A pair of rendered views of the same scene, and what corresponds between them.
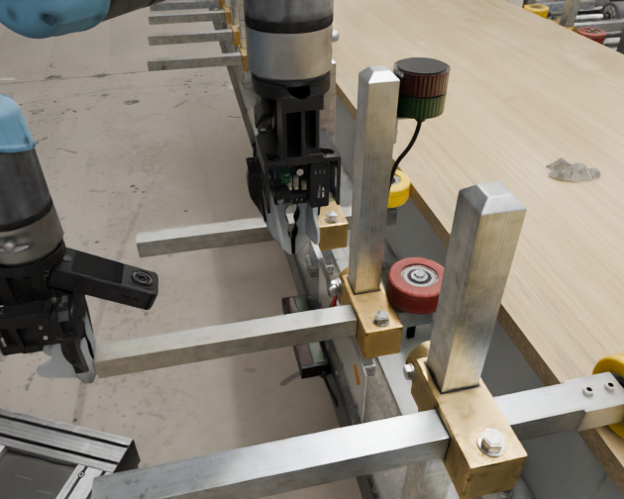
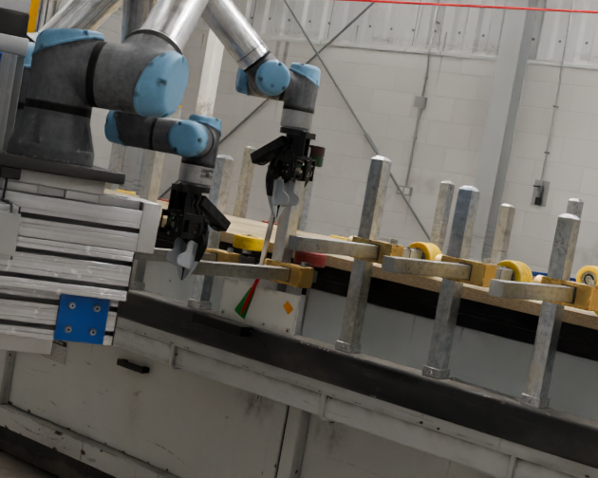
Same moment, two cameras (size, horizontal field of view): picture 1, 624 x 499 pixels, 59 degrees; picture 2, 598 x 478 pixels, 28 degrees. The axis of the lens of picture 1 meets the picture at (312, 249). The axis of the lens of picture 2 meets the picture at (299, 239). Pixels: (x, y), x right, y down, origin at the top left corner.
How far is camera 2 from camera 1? 247 cm
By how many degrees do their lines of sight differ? 48
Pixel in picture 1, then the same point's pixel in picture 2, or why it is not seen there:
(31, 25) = (277, 89)
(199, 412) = not seen: outside the picture
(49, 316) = (202, 218)
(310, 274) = (197, 307)
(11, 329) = (187, 222)
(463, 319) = (377, 202)
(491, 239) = (384, 170)
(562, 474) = (393, 346)
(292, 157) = (304, 156)
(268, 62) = (299, 121)
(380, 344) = (306, 278)
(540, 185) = not seen: hidden behind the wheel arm
